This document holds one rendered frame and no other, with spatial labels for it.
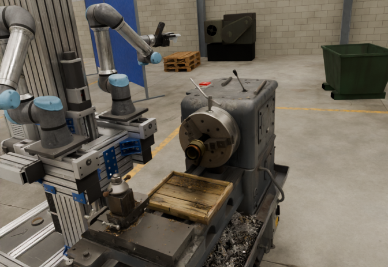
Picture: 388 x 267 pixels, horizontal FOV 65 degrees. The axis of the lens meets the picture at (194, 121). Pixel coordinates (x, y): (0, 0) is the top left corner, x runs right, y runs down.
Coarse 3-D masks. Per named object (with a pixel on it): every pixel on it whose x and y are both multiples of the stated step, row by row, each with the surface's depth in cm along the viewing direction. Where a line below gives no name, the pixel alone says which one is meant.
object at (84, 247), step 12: (84, 240) 121; (96, 240) 118; (192, 240) 114; (72, 252) 116; (84, 252) 113; (96, 252) 115; (108, 252) 115; (120, 252) 113; (132, 252) 111; (192, 252) 109; (84, 264) 109; (96, 264) 112; (132, 264) 112; (144, 264) 108; (156, 264) 105; (168, 264) 104; (180, 264) 104; (192, 264) 108
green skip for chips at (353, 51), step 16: (336, 48) 625; (352, 48) 620; (368, 48) 611; (384, 48) 545; (336, 64) 544; (352, 64) 515; (368, 64) 512; (384, 64) 508; (336, 80) 559; (352, 80) 530; (368, 80) 527; (384, 80) 523; (336, 96) 556; (352, 96) 552; (368, 96) 547; (384, 96) 543
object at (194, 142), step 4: (192, 140) 153; (196, 140) 152; (192, 144) 150; (196, 144) 149; (200, 144) 151; (188, 148) 149; (192, 148) 148; (196, 148) 148; (200, 148) 149; (204, 148) 152; (188, 152) 151; (192, 152) 154; (196, 152) 147; (200, 152) 150; (204, 152) 153; (188, 156) 151; (192, 156) 151; (196, 156) 148; (200, 156) 151
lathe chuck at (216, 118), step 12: (204, 108) 163; (192, 120) 160; (204, 120) 156; (216, 120) 153; (228, 120) 157; (180, 132) 166; (204, 132) 159; (216, 132) 156; (228, 132) 152; (204, 156) 164; (216, 156) 161; (228, 156) 157
